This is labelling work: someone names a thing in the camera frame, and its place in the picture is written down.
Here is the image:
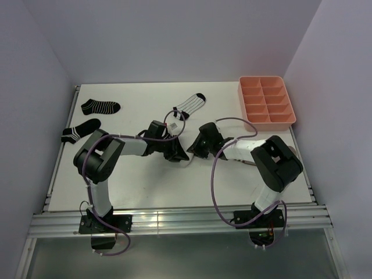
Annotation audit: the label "black sock thin white stripes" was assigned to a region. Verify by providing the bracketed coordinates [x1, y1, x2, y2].
[81, 99, 121, 115]

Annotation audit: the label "white sock black toe heel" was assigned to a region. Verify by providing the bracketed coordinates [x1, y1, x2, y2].
[173, 93, 206, 121]

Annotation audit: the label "black sock white cuff stripes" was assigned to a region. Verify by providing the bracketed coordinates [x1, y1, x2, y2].
[60, 119, 101, 144]

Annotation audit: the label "pink divided organizer tray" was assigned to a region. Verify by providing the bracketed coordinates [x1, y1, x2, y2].
[238, 76, 296, 132]

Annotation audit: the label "taupe sock red cuff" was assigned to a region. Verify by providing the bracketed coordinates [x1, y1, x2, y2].
[288, 146, 297, 156]

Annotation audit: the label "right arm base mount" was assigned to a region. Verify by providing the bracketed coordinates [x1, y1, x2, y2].
[231, 209, 285, 229]

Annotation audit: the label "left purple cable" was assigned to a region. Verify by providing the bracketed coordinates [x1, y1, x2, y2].
[80, 109, 187, 256]

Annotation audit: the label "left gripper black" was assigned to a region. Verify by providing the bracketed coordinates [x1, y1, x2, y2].
[155, 135, 189, 163]

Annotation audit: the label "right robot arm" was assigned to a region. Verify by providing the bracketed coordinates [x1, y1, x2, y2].
[187, 122, 303, 227]

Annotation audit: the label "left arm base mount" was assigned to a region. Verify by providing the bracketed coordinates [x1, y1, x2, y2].
[78, 214, 133, 234]

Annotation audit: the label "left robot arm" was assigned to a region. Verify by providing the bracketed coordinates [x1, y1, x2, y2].
[73, 120, 192, 232]

